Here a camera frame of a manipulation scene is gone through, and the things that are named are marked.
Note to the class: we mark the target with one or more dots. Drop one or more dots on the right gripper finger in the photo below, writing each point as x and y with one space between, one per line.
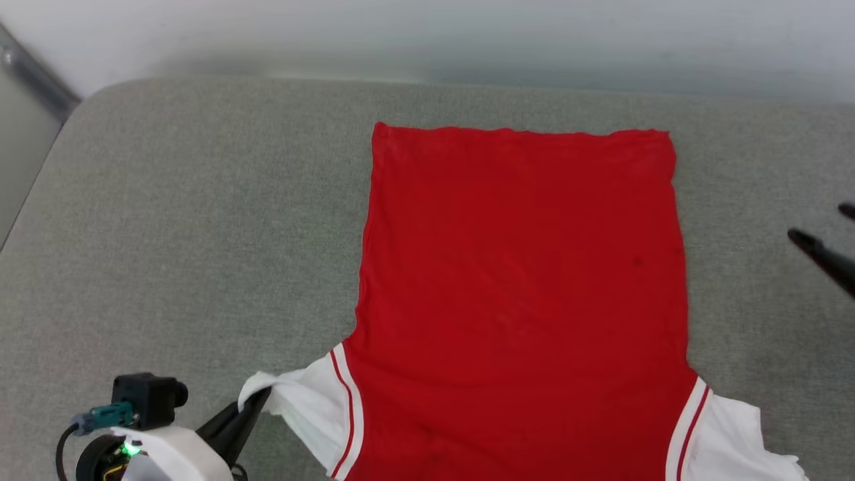
831 264
848 210

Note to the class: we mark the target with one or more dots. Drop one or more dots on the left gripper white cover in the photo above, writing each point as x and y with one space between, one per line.
174 457

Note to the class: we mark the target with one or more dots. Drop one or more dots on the red and white sports shirt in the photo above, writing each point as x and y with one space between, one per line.
521 267

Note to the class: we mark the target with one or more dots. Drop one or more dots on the grey fabric sofa seat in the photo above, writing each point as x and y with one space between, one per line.
200 234

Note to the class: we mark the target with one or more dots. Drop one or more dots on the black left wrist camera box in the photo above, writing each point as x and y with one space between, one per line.
150 397

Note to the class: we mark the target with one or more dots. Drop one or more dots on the grey metal rail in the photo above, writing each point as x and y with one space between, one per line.
40 83

